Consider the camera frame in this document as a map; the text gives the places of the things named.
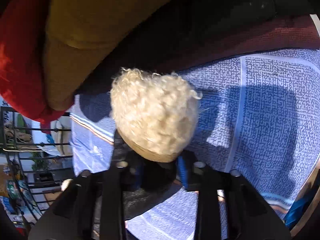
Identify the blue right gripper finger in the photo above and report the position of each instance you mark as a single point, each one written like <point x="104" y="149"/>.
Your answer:
<point x="182" y="168"/>

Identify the black quilted shearling jacket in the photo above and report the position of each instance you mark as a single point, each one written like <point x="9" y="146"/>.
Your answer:
<point x="155" y="117"/>

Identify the blue plaid bed sheet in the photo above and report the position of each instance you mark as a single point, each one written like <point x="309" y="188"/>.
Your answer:
<point x="259" y="114"/>

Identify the black iron bed footboard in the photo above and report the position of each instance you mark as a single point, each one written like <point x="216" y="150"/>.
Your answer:
<point x="37" y="158"/>

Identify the red puffy garment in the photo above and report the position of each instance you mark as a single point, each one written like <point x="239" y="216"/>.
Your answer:
<point x="22" y="43"/>

